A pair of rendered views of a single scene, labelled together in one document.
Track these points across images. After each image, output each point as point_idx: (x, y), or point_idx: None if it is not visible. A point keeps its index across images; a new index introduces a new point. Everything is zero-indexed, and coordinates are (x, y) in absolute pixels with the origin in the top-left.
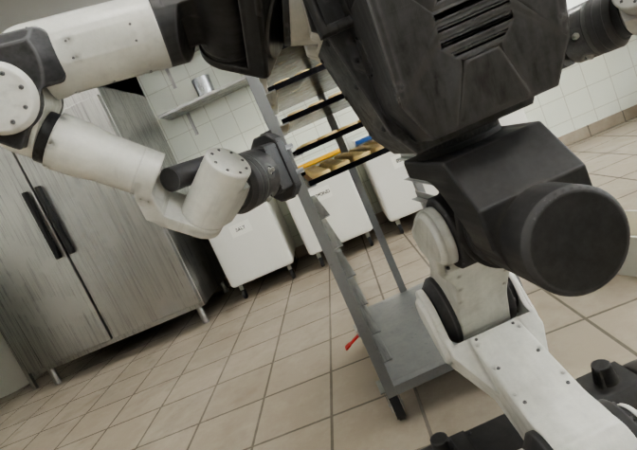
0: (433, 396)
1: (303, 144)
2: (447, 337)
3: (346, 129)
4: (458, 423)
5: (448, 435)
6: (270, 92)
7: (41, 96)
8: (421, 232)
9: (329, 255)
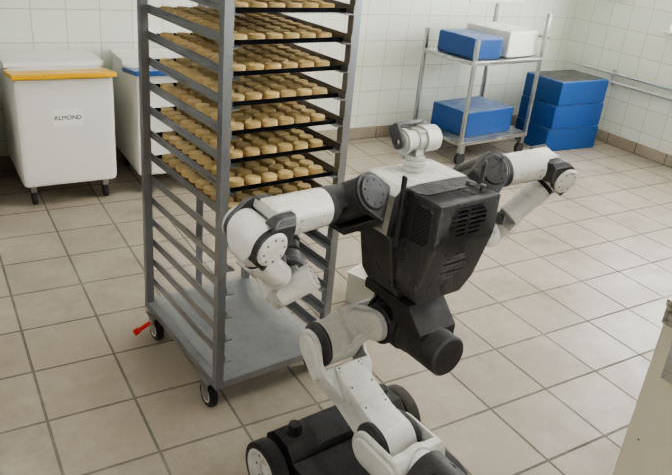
0: (233, 389)
1: (234, 182)
2: (322, 364)
3: (271, 182)
4: (259, 412)
5: (253, 420)
6: (234, 139)
7: None
8: (364, 319)
9: (221, 276)
